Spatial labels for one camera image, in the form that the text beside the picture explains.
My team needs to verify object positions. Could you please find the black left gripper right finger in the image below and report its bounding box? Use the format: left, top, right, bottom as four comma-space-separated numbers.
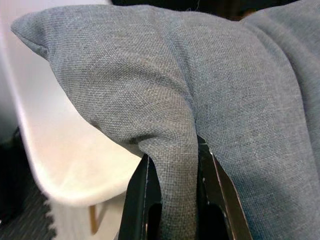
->
196, 135, 254, 240

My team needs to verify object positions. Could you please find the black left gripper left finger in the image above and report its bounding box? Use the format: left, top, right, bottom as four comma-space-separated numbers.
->
118, 152, 164, 240

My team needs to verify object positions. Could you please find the grey fabric pillow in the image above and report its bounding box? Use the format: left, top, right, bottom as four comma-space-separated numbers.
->
10, 1, 320, 240

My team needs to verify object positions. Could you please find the white chair with wooden legs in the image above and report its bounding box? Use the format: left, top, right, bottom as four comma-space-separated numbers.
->
0, 0, 151, 236

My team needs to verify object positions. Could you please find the dark woven rug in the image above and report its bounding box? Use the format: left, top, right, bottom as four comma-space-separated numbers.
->
0, 124, 58, 240

